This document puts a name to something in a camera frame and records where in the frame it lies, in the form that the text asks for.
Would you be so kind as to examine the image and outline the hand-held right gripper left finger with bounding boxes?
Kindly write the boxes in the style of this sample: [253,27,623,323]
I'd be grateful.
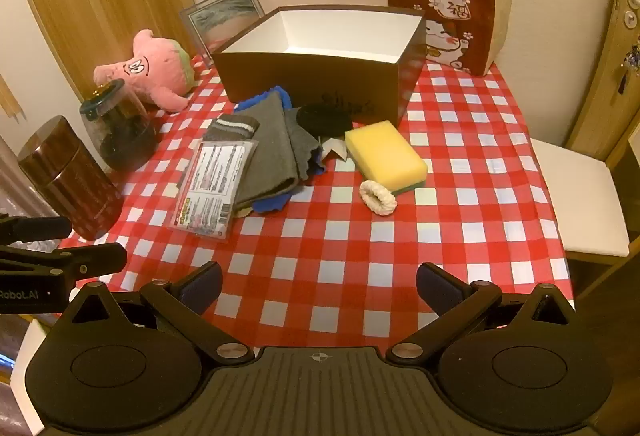
[60,261,256,365]

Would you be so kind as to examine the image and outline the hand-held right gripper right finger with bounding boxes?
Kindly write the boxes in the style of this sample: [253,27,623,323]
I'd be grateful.
[386,262,576,365]

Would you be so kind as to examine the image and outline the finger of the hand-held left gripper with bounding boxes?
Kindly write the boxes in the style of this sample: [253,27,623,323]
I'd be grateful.
[0,243,129,278]
[0,214,74,243]

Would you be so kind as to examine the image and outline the white scrunchie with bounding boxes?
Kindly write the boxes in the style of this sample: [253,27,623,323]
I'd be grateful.
[359,179,397,217]

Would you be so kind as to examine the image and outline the blue cloth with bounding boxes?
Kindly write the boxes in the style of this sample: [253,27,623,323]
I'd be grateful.
[234,85,326,215]

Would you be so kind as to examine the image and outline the yellow sponge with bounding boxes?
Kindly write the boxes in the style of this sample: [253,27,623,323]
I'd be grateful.
[344,125,429,194]

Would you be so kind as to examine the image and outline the gray cloth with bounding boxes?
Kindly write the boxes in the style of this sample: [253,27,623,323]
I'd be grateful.
[232,91,323,212]

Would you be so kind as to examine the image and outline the gray striped sock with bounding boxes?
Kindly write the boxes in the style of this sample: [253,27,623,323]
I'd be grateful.
[202,113,261,144]

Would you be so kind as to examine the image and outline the brown cardboard box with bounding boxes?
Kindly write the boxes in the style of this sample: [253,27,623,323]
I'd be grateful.
[212,5,427,129]

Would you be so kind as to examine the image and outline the brown cylindrical canister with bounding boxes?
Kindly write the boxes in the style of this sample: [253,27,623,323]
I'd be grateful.
[17,115,125,241]

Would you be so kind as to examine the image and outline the glass jar with green lid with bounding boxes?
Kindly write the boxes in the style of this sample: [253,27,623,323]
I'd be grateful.
[80,79,160,172]

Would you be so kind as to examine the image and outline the red white checkered tablecloth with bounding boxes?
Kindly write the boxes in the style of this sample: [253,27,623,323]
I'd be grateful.
[55,51,571,347]

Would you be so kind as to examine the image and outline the white chair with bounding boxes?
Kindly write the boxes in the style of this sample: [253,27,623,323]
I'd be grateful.
[530,139,631,262]

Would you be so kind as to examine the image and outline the pink plush toy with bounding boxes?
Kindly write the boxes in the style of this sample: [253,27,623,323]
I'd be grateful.
[93,29,197,113]

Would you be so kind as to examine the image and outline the wooden door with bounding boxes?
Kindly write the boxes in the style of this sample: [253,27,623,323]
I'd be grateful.
[565,0,640,167]

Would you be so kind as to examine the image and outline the hanging keys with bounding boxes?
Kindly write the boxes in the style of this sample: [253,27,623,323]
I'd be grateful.
[617,44,640,94]

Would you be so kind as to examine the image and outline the clear picture frame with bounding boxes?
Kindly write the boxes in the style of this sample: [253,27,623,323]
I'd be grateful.
[179,0,266,67]

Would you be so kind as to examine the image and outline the metal door handle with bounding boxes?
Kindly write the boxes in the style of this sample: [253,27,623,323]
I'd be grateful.
[621,0,640,32]

